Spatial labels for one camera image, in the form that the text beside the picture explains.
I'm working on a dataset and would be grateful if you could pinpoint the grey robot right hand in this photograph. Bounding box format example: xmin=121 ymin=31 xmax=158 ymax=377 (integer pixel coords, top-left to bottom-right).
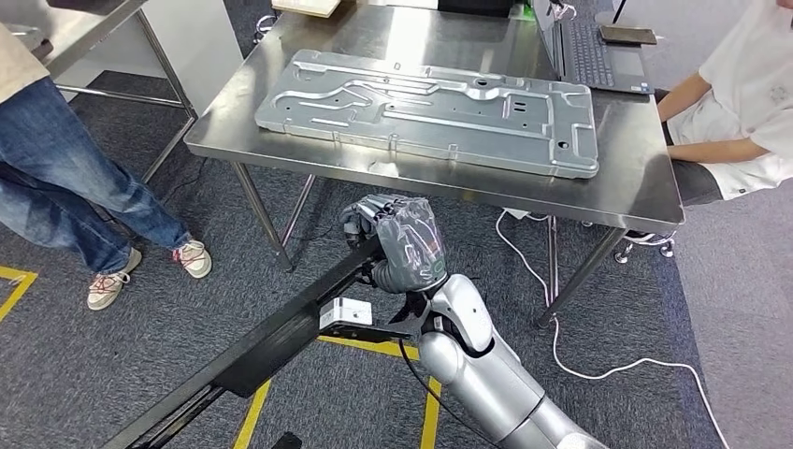
xmin=339 ymin=194 xmax=449 ymax=296

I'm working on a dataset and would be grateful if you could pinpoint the black bag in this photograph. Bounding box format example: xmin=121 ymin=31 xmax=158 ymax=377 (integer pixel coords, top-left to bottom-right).
xmin=436 ymin=0 xmax=534 ymax=19

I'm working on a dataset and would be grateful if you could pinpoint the white power cable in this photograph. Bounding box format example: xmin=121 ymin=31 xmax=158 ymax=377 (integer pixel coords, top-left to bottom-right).
xmin=494 ymin=209 xmax=732 ymax=449

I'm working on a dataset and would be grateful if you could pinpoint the seated person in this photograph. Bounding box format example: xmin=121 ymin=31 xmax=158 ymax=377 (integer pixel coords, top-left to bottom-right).
xmin=656 ymin=0 xmax=793 ymax=206

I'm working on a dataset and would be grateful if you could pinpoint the standing person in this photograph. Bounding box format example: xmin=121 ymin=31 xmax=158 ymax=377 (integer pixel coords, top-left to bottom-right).
xmin=0 ymin=22 xmax=213 ymax=311

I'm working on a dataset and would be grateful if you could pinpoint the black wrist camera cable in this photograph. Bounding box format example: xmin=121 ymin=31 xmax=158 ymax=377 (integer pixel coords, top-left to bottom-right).
xmin=397 ymin=337 xmax=497 ymax=447

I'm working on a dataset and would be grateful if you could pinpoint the dark office chair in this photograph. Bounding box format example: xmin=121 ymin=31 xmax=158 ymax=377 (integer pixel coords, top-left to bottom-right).
xmin=613 ymin=157 xmax=726 ymax=267

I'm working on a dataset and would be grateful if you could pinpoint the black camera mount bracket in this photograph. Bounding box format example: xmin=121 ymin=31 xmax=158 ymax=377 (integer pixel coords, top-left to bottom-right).
xmin=319 ymin=291 xmax=428 ymax=343

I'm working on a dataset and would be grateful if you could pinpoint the grey laptop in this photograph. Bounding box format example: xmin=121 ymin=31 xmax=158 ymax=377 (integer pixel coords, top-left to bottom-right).
xmin=531 ymin=0 xmax=656 ymax=96

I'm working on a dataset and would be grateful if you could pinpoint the stainless steel workbench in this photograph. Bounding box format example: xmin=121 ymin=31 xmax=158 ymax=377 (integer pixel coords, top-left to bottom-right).
xmin=183 ymin=0 xmax=685 ymax=329

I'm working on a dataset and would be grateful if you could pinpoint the long black plastic part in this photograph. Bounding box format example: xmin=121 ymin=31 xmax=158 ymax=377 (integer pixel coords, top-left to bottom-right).
xmin=102 ymin=235 xmax=385 ymax=449

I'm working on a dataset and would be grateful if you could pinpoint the smartphone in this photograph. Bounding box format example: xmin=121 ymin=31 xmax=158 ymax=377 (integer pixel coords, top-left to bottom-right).
xmin=598 ymin=24 xmax=659 ymax=47

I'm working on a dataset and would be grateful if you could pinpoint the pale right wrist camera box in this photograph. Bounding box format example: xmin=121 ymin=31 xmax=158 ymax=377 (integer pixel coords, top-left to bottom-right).
xmin=317 ymin=297 xmax=374 ymax=331

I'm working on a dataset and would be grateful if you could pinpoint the stamped grey metal plate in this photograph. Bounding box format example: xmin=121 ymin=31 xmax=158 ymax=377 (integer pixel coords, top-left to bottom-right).
xmin=253 ymin=48 xmax=601 ymax=181

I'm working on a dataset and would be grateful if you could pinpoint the steel table with white panel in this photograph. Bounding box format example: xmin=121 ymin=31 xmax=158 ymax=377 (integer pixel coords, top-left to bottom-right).
xmin=0 ymin=0 xmax=244 ymax=184

